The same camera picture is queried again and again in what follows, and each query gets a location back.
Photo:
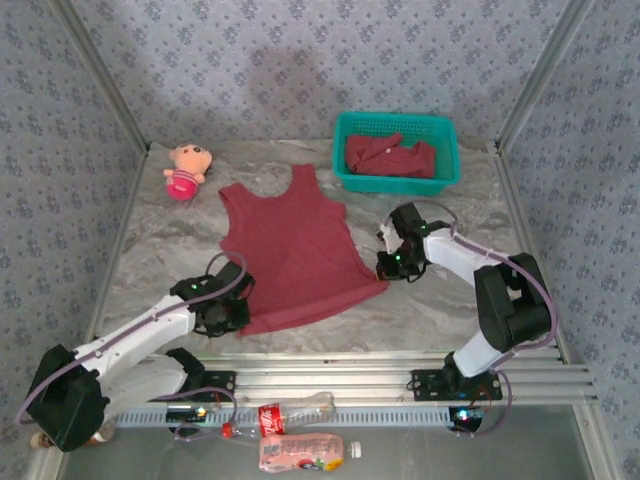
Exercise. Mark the brown drink bottle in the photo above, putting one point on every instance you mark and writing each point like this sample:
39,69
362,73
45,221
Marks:
106,434

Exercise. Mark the black controller board with LED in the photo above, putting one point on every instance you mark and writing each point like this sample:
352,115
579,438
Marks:
187,413
465,417

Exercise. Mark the teal plastic mesh basket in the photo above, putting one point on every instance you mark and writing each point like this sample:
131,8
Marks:
400,186

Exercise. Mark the clear cola bottle red label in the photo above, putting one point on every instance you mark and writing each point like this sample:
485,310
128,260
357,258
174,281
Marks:
272,420

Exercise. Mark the aluminium frame post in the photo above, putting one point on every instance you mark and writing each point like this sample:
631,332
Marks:
542,75
100,75

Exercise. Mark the dark red ribbed tank top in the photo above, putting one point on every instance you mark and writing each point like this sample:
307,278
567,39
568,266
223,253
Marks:
385,160
295,250

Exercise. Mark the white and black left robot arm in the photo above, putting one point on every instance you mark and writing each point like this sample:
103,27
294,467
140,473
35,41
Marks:
150,325

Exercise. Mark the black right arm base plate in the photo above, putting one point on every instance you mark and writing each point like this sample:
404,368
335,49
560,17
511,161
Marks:
425,382

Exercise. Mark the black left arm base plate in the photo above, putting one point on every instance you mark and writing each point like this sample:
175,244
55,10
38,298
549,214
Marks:
220,382

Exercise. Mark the pink drink bottle white cap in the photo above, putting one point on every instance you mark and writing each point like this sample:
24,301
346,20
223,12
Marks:
300,452

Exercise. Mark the aluminium side rail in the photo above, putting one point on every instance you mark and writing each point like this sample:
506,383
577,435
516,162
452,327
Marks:
112,255
525,235

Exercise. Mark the pink plush doll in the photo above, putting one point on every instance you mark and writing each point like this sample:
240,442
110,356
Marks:
187,165

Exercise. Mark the aluminium rail frame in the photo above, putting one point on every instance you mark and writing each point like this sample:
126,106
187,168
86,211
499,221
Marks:
325,380

